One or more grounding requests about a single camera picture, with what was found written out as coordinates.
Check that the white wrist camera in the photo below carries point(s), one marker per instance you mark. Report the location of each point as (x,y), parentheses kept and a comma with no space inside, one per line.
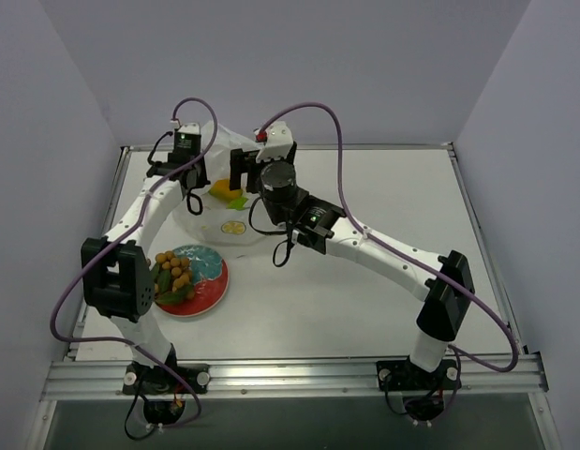
(278,143)
(192,128)

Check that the aluminium front rail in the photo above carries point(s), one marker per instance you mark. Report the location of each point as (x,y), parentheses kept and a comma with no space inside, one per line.
(307,378)

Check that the white plastic bag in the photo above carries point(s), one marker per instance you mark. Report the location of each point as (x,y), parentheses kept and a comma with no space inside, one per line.
(218,225)

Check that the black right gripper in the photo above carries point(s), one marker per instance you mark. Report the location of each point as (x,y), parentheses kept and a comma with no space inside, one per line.
(243,169)

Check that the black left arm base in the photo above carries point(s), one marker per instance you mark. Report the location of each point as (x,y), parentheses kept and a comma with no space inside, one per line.
(161,393)

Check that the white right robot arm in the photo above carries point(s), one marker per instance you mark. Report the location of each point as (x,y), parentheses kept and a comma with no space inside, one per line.
(442,283)

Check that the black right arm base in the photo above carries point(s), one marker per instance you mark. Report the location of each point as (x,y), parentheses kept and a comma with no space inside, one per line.
(413,393)

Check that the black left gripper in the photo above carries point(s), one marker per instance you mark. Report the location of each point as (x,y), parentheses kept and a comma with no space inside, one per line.
(196,177)

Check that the green fake starfruit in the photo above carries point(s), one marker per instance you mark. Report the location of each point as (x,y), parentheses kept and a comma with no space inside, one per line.
(238,204)

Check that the red and teal plate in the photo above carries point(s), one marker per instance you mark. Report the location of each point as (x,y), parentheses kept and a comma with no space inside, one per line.
(211,279)

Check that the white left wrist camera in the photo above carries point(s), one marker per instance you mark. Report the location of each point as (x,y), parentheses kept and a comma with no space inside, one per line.
(192,128)

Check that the yellow fake mango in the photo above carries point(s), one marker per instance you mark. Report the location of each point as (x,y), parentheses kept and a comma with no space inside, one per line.
(222,191)

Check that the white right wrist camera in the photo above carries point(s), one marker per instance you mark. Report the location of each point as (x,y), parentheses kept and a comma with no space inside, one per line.
(278,143)

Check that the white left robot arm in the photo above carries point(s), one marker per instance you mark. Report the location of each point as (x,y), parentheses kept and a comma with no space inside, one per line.
(117,279)

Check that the fake longan bunch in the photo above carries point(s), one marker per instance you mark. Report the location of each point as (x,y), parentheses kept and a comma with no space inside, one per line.
(173,279)

